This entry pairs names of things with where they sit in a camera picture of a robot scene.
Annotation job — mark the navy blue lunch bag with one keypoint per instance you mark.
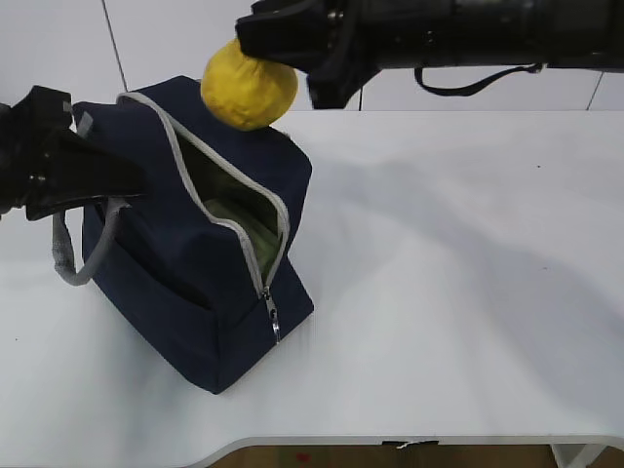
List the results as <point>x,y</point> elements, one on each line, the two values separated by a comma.
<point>186,280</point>

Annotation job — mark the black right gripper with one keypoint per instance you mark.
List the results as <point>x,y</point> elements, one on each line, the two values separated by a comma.
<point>339,45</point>

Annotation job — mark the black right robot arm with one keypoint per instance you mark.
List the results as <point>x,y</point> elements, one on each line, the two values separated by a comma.
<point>454,48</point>

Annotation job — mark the white table leg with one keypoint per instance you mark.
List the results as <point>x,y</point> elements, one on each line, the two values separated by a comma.
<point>586,455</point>

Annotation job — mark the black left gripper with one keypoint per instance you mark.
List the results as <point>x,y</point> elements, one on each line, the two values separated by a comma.
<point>47,169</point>

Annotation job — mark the yellow pear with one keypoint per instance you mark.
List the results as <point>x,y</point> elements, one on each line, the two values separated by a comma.
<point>247,93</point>

